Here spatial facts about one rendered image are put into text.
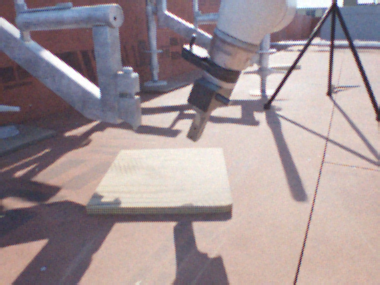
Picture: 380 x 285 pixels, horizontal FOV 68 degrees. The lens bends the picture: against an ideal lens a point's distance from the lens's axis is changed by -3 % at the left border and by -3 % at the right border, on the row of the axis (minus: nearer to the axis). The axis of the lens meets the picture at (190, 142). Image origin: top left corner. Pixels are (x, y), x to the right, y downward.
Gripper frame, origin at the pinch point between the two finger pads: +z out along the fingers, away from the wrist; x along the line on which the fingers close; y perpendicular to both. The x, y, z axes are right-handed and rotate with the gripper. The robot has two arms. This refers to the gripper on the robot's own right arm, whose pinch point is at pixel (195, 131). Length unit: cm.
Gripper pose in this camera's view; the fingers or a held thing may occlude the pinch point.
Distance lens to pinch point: 66.6
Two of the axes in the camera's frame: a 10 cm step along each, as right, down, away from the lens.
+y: 8.2, 5.2, -2.5
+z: -3.4, 7.9, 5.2
